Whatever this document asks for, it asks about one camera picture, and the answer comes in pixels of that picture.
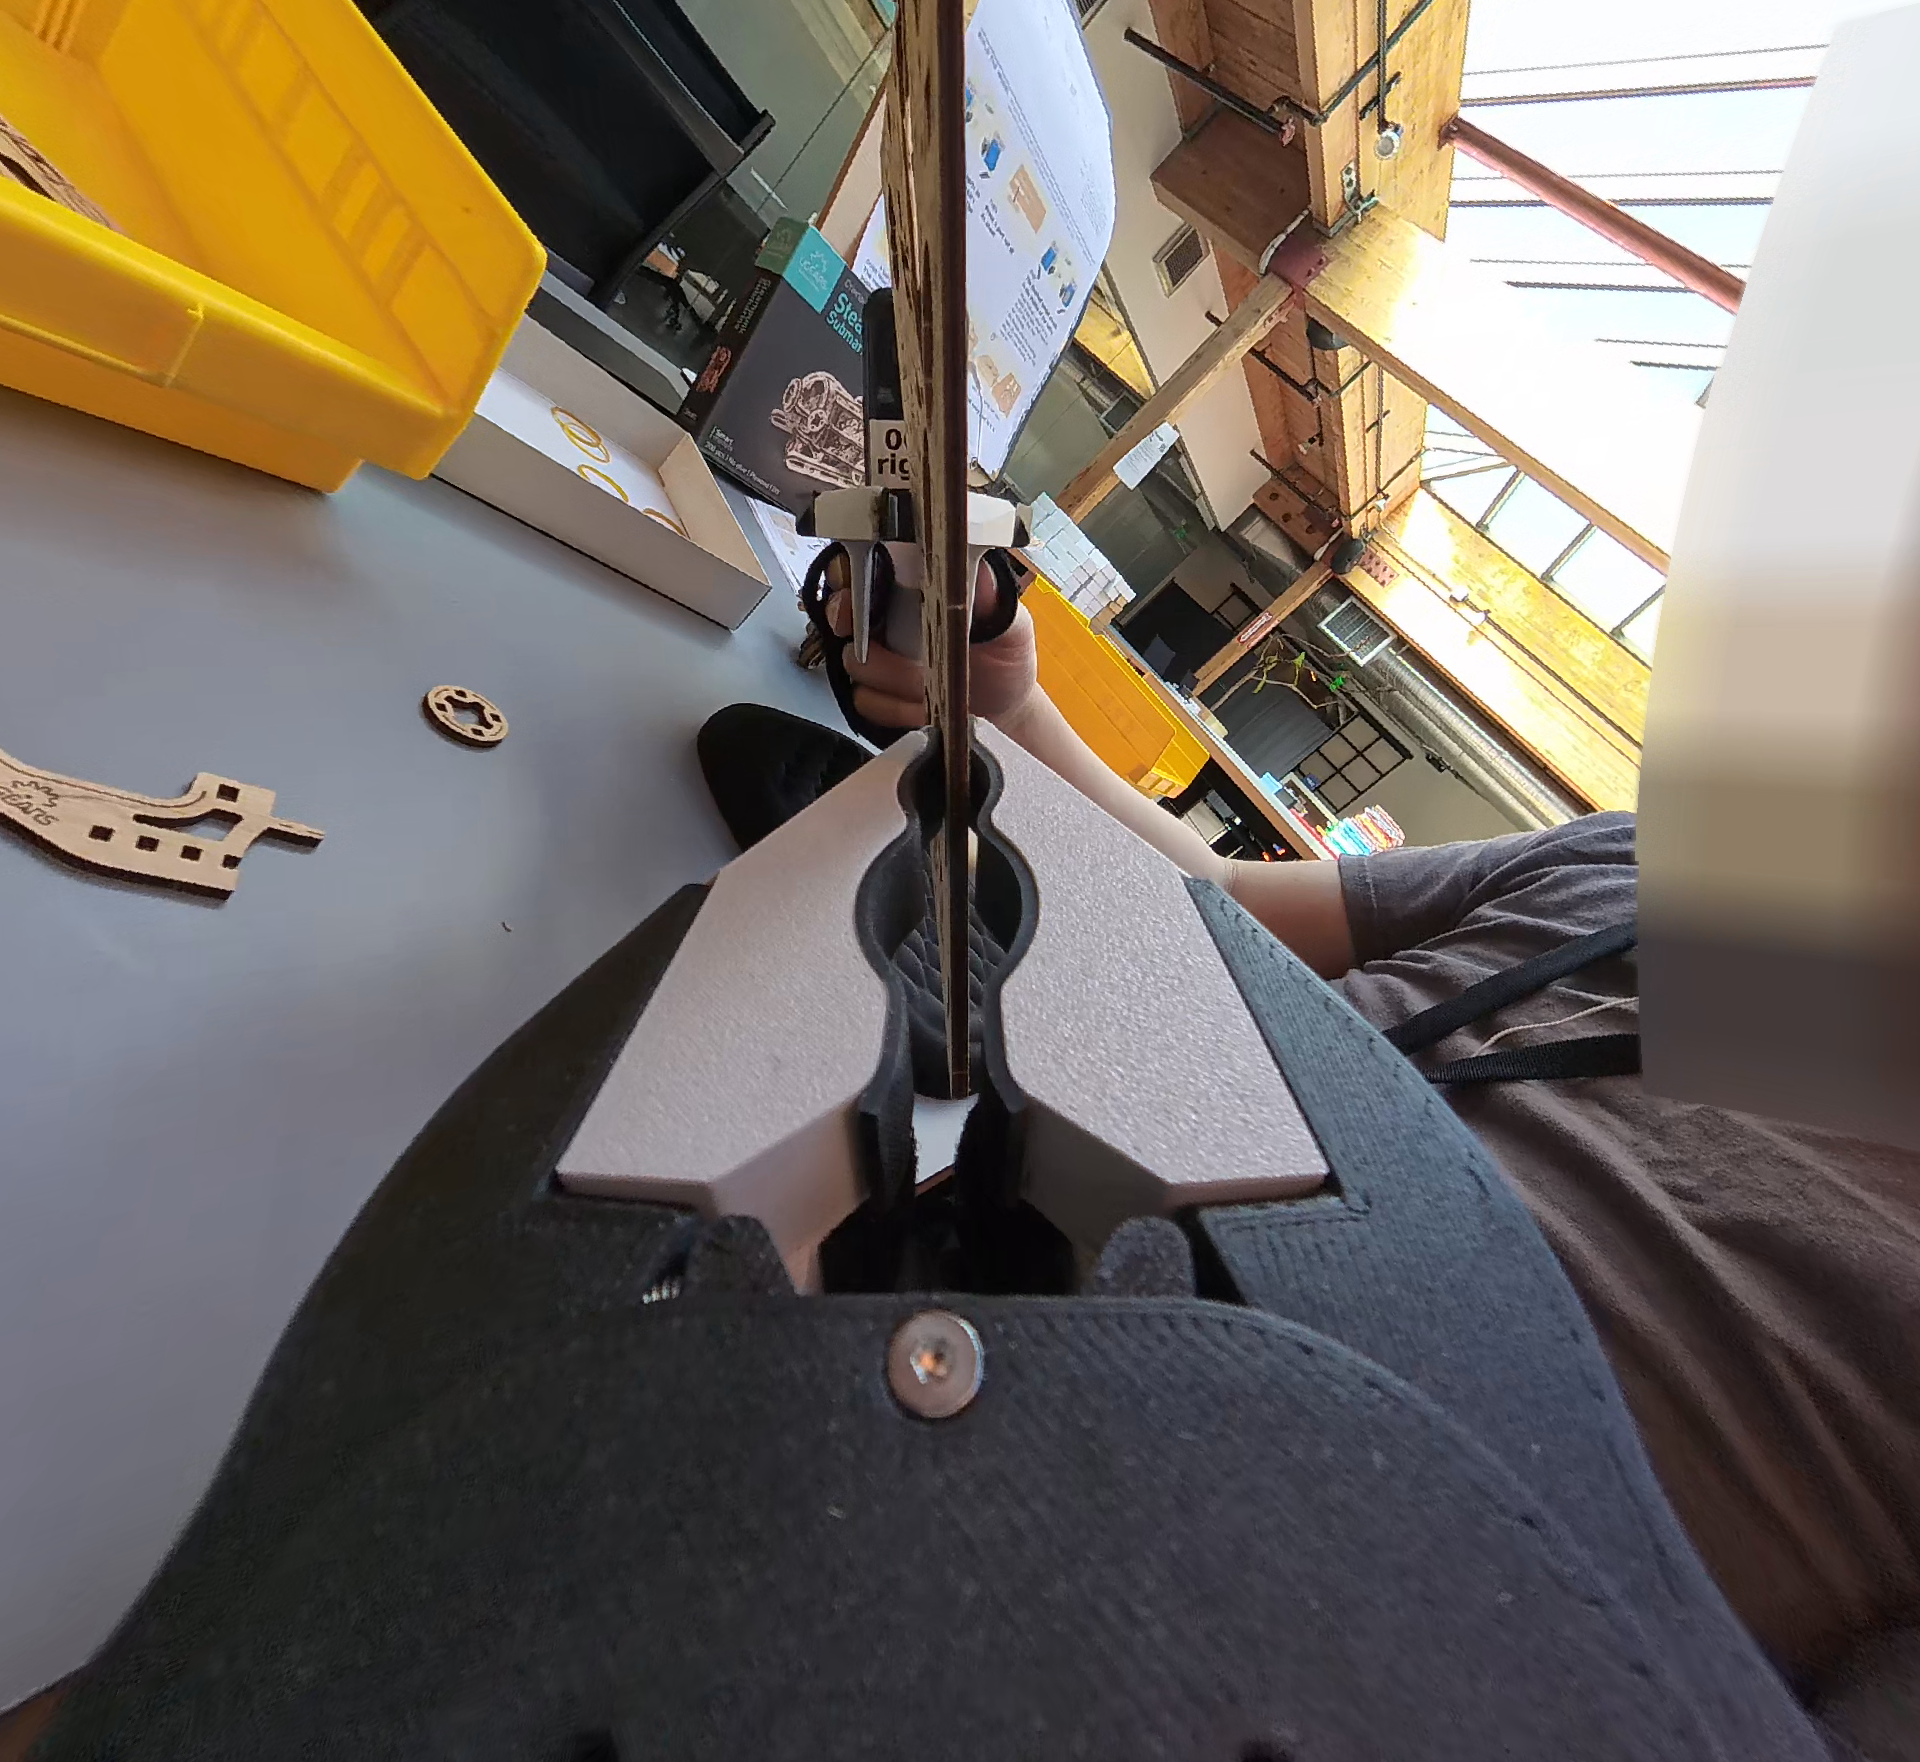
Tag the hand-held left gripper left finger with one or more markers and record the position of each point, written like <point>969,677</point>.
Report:
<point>722,1013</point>

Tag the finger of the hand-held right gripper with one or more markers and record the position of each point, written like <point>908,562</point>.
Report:
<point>850,519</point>
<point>997,520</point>

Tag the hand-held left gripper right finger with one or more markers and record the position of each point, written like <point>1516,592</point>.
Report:
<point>1172,1027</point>

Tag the plywood parts sheet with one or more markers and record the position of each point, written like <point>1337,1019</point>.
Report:
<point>45,174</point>
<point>931,294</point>

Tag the nested yellow plastic bins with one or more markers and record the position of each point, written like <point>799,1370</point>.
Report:
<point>224,217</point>

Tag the person's right forearm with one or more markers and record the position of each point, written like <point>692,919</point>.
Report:
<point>1200,862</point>

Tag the dark model kit box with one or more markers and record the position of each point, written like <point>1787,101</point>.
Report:
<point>781,354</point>

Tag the person's right hand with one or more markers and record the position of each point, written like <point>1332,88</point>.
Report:
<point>1006,683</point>

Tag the stack of white boxes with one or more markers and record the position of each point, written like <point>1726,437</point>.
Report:
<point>1079,554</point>

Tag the single yellow plastic bin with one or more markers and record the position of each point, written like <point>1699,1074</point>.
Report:
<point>1109,683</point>

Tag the white cardboard tray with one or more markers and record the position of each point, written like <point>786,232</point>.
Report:
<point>599,548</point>

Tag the group of yellow rubber bands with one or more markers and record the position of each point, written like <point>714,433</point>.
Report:
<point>599,457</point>

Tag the stack of colourful boxes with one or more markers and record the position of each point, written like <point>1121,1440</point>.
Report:
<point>1366,833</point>

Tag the printed instruction poster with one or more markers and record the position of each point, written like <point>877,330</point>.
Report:
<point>1044,114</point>

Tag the black office chair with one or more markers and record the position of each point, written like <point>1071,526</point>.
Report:
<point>568,114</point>

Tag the curved wooden part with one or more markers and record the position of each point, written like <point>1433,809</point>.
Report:
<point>148,833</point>

